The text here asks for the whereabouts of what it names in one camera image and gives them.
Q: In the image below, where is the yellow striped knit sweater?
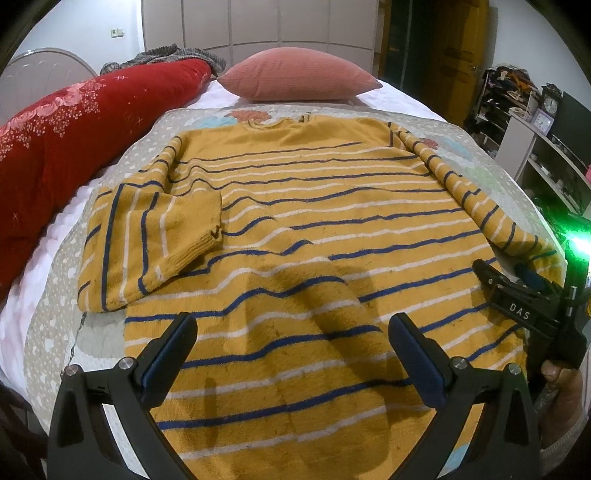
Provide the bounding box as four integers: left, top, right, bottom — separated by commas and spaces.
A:
76, 114, 567, 480

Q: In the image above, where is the right hand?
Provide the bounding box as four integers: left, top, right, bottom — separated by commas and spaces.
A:
540, 361, 583, 449

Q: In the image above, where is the patchwork heart quilt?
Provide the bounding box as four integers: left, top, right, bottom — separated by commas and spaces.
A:
23, 103, 569, 480

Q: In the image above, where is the white shelf unit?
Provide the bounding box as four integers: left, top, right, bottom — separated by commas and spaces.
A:
495, 112, 590, 219

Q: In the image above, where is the purple alarm clock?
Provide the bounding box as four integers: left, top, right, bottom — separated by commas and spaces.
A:
531, 108, 554, 136

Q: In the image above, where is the black television screen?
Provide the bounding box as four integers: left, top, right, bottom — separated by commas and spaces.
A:
551, 92, 591, 165

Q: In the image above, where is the cluttered dark rack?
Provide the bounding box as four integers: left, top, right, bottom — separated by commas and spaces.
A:
465, 65, 538, 143

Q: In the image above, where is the dark analog clock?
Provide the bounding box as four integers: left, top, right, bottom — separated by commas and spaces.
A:
540, 83, 562, 117

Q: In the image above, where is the brown wooden door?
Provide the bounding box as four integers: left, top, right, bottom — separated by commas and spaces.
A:
426, 0, 489, 127

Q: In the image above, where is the pink pillow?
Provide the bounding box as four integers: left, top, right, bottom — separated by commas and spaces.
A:
218, 47, 382, 102

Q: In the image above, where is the red floral rolled duvet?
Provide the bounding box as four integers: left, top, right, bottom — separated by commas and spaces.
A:
1, 58, 212, 296

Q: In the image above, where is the grey knitted blanket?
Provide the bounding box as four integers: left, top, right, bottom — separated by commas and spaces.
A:
99, 44, 226, 76

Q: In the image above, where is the beige wardrobe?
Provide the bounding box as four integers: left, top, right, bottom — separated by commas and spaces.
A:
141, 0, 383, 74

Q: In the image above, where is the white bed headboard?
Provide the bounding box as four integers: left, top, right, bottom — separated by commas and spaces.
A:
0, 48, 97, 124

